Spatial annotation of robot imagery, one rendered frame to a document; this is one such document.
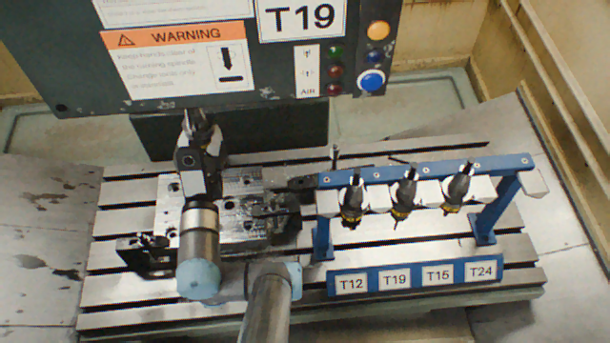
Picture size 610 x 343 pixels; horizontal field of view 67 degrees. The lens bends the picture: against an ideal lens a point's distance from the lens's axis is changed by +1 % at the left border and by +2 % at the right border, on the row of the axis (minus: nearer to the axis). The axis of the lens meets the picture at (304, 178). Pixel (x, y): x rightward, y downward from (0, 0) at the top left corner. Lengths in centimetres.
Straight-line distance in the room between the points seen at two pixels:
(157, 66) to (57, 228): 124
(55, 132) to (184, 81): 161
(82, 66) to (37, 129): 163
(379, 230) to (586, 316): 58
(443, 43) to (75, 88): 166
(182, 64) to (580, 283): 122
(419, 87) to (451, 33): 25
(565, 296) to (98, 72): 127
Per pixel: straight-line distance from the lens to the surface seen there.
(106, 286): 134
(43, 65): 62
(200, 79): 60
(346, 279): 119
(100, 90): 63
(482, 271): 128
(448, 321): 143
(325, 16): 54
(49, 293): 168
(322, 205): 97
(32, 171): 189
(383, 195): 99
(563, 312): 147
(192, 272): 82
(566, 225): 155
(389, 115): 198
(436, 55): 211
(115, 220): 143
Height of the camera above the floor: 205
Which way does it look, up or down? 56 degrees down
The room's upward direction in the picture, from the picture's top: 2 degrees counter-clockwise
